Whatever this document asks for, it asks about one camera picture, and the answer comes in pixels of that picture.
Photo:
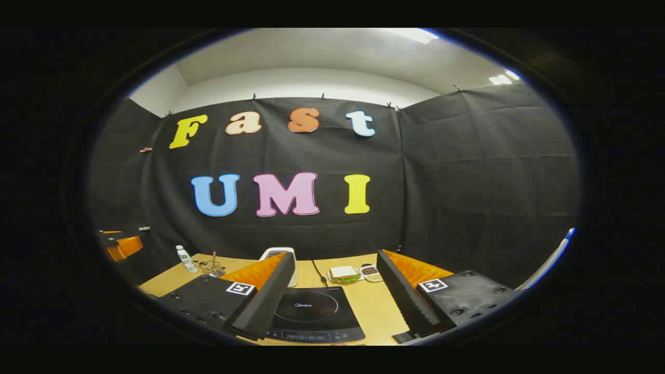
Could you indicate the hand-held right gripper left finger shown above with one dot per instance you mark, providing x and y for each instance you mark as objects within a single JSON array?
[{"x": 265, "y": 306}]

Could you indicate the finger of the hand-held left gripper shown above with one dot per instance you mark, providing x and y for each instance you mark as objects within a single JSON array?
[{"x": 130, "y": 245}]

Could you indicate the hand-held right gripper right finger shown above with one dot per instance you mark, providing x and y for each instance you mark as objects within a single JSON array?
[{"x": 408, "y": 304}]

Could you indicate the black induction cooktop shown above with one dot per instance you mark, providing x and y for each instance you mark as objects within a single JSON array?
[{"x": 317, "y": 311}]

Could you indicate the white toaster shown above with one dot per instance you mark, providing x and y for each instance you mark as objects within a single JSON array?
[{"x": 295, "y": 272}]

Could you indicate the divided white dish of beans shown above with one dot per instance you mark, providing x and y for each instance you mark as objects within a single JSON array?
[{"x": 371, "y": 271}]

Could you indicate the white drink bottle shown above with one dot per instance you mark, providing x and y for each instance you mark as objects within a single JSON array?
[{"x": 186, "y": 261}]

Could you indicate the sandwich with lettuce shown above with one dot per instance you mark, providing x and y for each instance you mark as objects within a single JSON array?
[{"x": 344, "y": 272}]

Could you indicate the white sandwich plate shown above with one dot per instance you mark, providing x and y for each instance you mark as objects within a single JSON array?
[{"x": 332, "y": 280}]

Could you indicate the black backdrop cloth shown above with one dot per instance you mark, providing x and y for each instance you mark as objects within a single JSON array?
[{"x": 441, "y": 182}]

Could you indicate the ceiling light panel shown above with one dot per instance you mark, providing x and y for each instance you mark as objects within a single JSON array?
[
  {"x": 504, "y": 78},
  {"x": 418, "y": 35}
]

